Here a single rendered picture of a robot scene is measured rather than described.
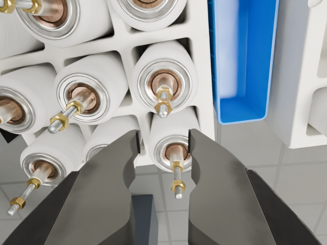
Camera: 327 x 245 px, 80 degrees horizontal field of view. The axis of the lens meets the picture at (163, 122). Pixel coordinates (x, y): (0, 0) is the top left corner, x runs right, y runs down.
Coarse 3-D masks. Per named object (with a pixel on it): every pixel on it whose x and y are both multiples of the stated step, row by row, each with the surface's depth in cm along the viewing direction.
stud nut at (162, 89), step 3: (162, 87) 24; (165, 87) 24; (168, 87) 24; (159, 90) 24; (162, 90) 24; (165, 90) 24; (168, 90) 24; (156, 93) 24; (159, 93) 24; (168, 93) 24; (171, 93) 24; (159, 96) 24; (168, 96) 24; (171, 96) 24
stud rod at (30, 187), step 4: (32, 184) 32; (28, 188) 31; (32, 188) 31; (24, 192) 30; (28, 192) 30; (20, 196) 29; (24, 196) 30; (16, 204) 28; (12, 208) 28; (16, 208) 28; (8, 212) 27; (12, 212) 27
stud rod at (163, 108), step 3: (162, 93) 23; (165, 93) 23; (162, 96) 22; (165, 96) 22; (162, 105) 20; (165, 105) 20; (159, 108) 20; (162, 108) 19; (165, 108) 20; (159, 111) 19; (162, 111) 19; (165, 111) 19; (159, 114) 19; (162, 114) 19; (165, 114) 19; (162, 117) 20; (165, 117) 20
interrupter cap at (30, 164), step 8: (24, 160) 34; (32, 160) 34; (40, 160) 34; (48, 160) 34; (56, 160) 34; (24, 168) 35; (32, 168) 35; (56, 168) 34; (64, 168) 35; (48, 176) 36; (56, 176) 36; (64, 176) 35; (48, 184) 36; (56, 184) 36
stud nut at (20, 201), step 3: (15, 198) 29; (18, 198) 28; (21, 198) 29; (12, 201) 28; (15, 201) 28; (18, 201) 28; (21, 201) 28; (24, 201) 29; (12, 204) 28; (18, 204) 28; (21, 204) 28; (24, 204) 29; (21, 207) 28
